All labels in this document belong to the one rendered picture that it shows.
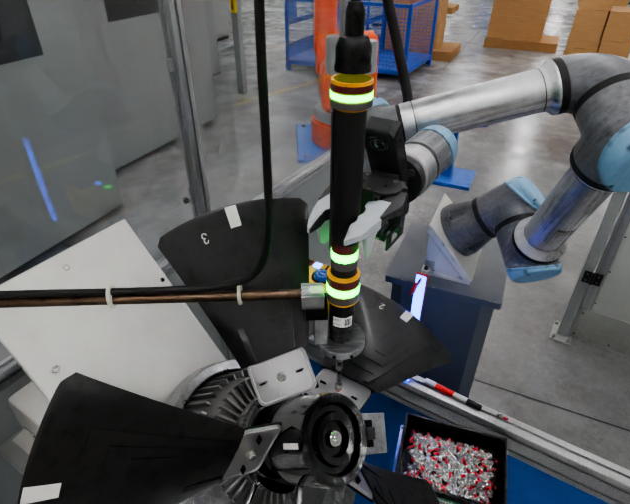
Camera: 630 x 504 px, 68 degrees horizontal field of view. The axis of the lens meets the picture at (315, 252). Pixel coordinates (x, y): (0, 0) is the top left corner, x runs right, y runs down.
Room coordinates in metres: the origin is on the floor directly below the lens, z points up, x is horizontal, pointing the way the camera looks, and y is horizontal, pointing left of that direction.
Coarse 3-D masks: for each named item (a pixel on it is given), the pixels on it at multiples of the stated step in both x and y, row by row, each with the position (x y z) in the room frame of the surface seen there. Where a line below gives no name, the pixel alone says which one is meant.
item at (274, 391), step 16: (288, 352) 0.47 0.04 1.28; (304, 352) 0.47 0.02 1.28; (256, 368) 0.46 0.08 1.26; (272, 368) 0.46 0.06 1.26; (288, 368) 0.46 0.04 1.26; (304, 368) 0.46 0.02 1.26; (256, 384) 0.45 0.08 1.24; (272, 384) 0.45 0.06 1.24; (288, 384) 0.44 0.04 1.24; (304, 384) 0.44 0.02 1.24; (272, 400) 0.43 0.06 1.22
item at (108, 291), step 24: (264, 0) 0.47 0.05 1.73; (360, 0) 0.48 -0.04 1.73; (264, 24) 0.47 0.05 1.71; (264, 48) 0.47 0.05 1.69; (264, 72) 0.47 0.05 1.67; (264, 96) 0.47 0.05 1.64; (264, 120) 0.47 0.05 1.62; (264, 144) 0.47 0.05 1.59; (264, 168) 0.47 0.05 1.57; (264, 192) 0.47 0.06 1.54; (264, 240) 0.47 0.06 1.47; (264, 264) 0.47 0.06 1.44; (96, 288) 0.47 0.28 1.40; (120, 288) 0.47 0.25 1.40; (144, 288) 0.47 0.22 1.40; (168, 288) 0.47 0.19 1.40; (192, 288) 0.47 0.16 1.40; (216, 288) 0.47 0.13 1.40; (240, 288) 0.47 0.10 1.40
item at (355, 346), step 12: (312, 300) 0.46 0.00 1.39; (324, 300) 0.48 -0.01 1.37; (312, 312) 0.46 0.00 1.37; (324, 312) 0.46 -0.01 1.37; (324, 324) 0.46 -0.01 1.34; (324, 336) 0.46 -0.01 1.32; (360, 336) 0.48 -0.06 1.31; (324, 348) 0.45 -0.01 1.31; (336, 348) 0.45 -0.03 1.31; (348, 348) 0.45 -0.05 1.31; (360, 348) 0.46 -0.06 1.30
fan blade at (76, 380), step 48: (96, 384) 0.30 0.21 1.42; (48, 432) 0.26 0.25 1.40; (96, 432) 0.28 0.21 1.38; (144, 432) 0.29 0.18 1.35; (192, 432) 0.31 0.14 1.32; (240, 432) 0.34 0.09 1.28; (48, 480) 0.24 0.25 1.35; (96, 480) 0.26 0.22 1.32; (144, 480) 0.28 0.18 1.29; (192, 480) 0.30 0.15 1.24
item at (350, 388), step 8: (320, 376) 0.51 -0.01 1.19; (328, 376) 0.51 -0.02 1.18; (336, 376) 0.51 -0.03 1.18; (320, 384) 0.49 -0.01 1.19; (328, 384) 0.49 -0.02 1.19; (344, 384) 0.49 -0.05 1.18; (352, 384) 0.49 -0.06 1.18; (312, 392) 0.47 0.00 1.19; (320, 392) 0.47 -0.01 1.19; (336, 392) 0.47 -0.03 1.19; (344, 392) 0.48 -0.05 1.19; (352, 392) 0.48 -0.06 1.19; (360, 392) 0.48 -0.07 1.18; (368, 392) 0.48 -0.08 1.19; (352, 400) 0.46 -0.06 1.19; (360, 400) 0.46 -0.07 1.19; (360, 408) 0.45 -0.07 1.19
